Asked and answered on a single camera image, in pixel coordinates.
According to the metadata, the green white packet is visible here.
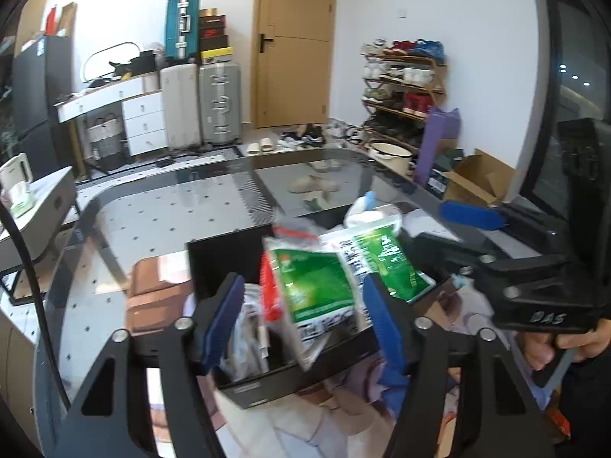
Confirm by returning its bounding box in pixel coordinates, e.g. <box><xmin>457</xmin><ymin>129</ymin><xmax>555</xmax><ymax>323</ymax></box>
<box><xmin>319</xmin><ymin>214</ymin><xmax>436</xmax><ymax>303</ymax></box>
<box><xmin>262</xmin><ymin>237</ymin><xmax>358</xmax><ymax>371</ymax></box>

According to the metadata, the black storage box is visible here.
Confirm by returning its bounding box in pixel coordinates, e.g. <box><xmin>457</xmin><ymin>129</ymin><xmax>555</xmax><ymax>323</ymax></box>
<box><xmin>185</xmin><ymin>199</ymin><xmax>431</xmax><ymax>411</ymax></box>

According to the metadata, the bag of white strap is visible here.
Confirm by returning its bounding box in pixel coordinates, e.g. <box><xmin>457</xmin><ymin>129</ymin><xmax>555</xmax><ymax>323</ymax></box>
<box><xmin>223</xmin><ymin>218</ymin><xmax>327</xmax><ymax>383</ymax></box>

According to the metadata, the red white pouch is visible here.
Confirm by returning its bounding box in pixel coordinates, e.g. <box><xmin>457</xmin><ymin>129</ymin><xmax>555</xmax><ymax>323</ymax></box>
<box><xmin>259</xmin><ymin>251</ymin><xmax>283</xmax><ymax>323</ymax></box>

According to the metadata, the white plush toy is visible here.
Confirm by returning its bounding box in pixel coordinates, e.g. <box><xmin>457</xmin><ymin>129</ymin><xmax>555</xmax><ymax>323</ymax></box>
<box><xmin>344</xmin><ymin>191</ymin><xmax>384</xmax><ymax>227</ymax></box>

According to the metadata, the person's right hand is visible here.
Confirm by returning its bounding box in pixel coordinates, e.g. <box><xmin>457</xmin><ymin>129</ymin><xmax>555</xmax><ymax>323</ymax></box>
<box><xmin>521</xmin><ymin>318</ymin><xmax>611</xmax><ymax>371</ymax></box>

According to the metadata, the cardboard box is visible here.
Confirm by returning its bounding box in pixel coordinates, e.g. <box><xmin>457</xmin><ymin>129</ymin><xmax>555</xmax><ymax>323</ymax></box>
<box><xmin>443</xmin><ymin>149</ymin><xmax>515</xmax><ymax>208</ymax></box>

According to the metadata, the purple yoga mat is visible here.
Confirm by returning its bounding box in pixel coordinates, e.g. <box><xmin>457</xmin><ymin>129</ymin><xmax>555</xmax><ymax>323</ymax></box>
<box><xmin>413</xmin><ymin>106</ymin><xmax>461</xmax><ymax>186</ymax></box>

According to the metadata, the wooden shoe rack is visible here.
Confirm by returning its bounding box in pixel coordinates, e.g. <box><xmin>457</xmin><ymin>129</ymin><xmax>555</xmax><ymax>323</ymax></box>
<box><xmin>360</xmin><ymin>38</ymin><xmax>446</xmax><ymax>153</ymax></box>

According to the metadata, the beige slippers pair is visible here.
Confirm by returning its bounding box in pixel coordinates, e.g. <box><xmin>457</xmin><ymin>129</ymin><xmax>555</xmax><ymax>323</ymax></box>
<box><xmin>244</xmin><ymin>137</ymin><xmax>343</xmax><ymax>197</ymax></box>

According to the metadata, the grey side table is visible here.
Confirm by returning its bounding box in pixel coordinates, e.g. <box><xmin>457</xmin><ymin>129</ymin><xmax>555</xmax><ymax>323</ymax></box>
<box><xmin>0</xmin><ymin>168</ymin><xmax>78</xmax><ymax>305</ymax></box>

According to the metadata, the green tissue pack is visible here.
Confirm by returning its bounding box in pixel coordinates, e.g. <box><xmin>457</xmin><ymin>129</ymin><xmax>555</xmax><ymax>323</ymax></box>
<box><xmin>8</xmin><ymin>182</ymin><xmax>35</xmax><ymax>218</ymax></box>

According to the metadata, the white electric kettle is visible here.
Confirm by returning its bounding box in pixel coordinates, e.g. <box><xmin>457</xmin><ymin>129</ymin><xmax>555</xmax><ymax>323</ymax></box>
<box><xmin>0</xmin><ymin>152</ymin><xmax>34</xmax><ymax>191</ymax></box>

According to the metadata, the silver suitcase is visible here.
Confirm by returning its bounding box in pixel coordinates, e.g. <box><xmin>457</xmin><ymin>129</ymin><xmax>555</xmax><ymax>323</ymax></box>
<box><xmin>199</xmin><ymin>61</ymin><xmax>241</xmax><ymax>146</ymax></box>

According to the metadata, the woven laundry basket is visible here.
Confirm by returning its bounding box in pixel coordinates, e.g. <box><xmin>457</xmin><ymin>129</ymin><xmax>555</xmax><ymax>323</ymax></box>
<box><xmin>87</xmin><ymin>114</ymin><xmax>125</xmax><ymax>172</ymax></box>

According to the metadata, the yellow wooden door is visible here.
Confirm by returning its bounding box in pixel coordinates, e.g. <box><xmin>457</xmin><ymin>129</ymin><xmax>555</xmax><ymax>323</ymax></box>
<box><xmin>251</xmin><ymin>0</ymin><xmax>336</xmax><ymax>128</ymax></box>

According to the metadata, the white dressing desk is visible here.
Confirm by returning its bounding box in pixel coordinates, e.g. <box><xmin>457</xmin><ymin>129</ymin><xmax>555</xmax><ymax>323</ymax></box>
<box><xmin>55</xmin><ymin>71</ymin><xmax>169</xmax><ymax>157</ymax></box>

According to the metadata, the stack of shoe boxes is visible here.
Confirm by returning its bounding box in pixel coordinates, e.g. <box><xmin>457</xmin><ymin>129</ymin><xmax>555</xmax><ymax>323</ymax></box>
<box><xmin>198</xmin><ymin>8</ymin><xmax>233</xmax><ymax>63</ymax></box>

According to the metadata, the white suitcase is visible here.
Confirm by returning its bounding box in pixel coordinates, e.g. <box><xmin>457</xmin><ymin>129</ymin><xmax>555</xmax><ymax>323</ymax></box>
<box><xmin>160</xmin><ymin>63</ymin><xmax>202</xmax><ymax>150</ymax></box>

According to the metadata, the black refrigerator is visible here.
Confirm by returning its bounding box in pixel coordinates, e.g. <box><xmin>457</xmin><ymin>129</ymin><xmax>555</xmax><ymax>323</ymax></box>
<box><xmin>13</xmin><ymin>36</ymin><xmax>76</xmax><ymax>179</ymax></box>

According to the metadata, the oval vanity mirror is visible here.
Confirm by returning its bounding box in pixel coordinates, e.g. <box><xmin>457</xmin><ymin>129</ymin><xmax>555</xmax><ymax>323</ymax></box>
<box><xmin>81</xmin><ymin>42</ymin><xmax>141</xmax><ymax>83</ymax></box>

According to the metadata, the teal suitcase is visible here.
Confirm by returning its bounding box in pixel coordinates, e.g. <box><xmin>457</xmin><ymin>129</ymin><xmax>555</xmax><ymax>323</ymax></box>
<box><xmin>165</xmin><ymin>0</ymin><xmax>200</xmax><ymax>61</ymax></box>

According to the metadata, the black camera cable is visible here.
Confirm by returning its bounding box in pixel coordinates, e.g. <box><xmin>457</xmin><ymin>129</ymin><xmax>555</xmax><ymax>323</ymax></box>
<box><xmin>0</xmin><ymin>203</ymin><xmax>73</xmax><ymax>406</ymax></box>

